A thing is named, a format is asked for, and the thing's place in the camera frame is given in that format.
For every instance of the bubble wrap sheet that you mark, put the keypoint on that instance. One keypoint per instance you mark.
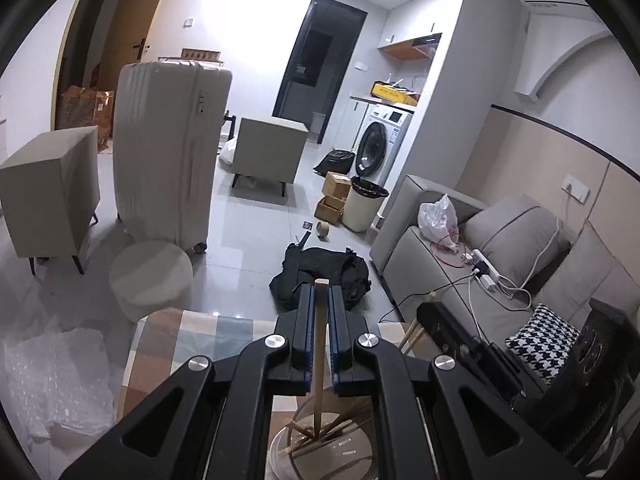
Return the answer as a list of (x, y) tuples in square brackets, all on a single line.
[(55, 385)]

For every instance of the beige armchair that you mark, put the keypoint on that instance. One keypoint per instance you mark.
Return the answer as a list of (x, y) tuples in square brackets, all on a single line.
[(265, 155), (50, 195)]

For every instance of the grey sofa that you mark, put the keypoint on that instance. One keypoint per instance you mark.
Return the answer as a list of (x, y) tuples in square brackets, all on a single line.
[(500, 225)]

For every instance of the yellow box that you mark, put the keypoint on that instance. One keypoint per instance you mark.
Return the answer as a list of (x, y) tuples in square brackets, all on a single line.
[(392, 94)]

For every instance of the dark glass door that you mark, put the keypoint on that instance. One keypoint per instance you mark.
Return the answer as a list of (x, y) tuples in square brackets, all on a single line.
[(320, 60)]

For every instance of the bundle of wooden chopsticks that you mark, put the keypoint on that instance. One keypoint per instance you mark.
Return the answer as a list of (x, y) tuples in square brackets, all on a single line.
[(300, 442)]

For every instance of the wall outlet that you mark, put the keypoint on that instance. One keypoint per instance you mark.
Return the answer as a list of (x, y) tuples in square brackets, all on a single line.
[(575, 189)]

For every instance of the black backpack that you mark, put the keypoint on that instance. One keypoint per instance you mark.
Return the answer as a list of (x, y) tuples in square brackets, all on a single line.
[(325, 270)]

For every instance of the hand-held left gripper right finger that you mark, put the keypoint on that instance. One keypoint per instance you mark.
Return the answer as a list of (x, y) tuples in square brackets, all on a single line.
[(335, 345)]

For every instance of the white plastic bag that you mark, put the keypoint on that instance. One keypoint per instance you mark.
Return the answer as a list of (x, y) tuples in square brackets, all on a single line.
[(437, 220)]

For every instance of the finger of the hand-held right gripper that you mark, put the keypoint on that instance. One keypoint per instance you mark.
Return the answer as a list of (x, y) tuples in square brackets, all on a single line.
[(450, 330)]

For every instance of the white power strip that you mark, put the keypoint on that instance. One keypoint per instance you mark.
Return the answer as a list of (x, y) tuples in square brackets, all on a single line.
[(482, 267)]

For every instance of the round beige stool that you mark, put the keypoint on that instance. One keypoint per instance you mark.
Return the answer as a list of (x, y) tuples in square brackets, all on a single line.
[(150, 275)]

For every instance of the checkered tablecloth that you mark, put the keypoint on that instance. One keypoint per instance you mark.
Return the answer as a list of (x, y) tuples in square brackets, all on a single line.
[(165, 350)]

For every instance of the cream trash bin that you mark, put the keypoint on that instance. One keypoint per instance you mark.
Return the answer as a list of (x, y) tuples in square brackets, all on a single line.
[(360, 207)]

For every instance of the cream hard-shell suitcase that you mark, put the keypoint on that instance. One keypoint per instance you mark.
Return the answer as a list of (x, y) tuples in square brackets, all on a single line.
[(165, 160)]

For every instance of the white washing machine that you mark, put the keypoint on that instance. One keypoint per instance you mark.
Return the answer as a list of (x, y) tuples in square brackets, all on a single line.
[(385, 145)]

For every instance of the white utensil holder cup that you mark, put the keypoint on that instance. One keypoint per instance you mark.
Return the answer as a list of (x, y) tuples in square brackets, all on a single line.
[(345, 455)]

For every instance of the white wall cabinet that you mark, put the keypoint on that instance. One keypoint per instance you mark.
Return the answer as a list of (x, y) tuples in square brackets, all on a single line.
[(420, 10)]

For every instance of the tape roll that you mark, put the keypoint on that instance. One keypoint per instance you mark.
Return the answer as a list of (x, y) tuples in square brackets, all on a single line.
[(323, 229)]

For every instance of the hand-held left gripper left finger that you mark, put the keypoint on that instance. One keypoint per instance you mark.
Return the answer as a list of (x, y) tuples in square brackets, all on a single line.
[(307, 340)]

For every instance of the houndstooth pillow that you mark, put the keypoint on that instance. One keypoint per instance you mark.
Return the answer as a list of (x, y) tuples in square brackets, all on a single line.
[(545, 340)]

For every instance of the brown paper bags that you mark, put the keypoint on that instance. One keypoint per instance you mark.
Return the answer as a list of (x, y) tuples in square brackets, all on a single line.
[(80, 110)]

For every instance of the black trash bag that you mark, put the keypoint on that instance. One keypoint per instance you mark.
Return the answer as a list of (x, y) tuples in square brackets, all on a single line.
[(335, 162)]

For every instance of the brown wooden door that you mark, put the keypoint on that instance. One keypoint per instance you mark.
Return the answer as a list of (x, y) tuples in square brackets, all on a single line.
[(130, 35)]

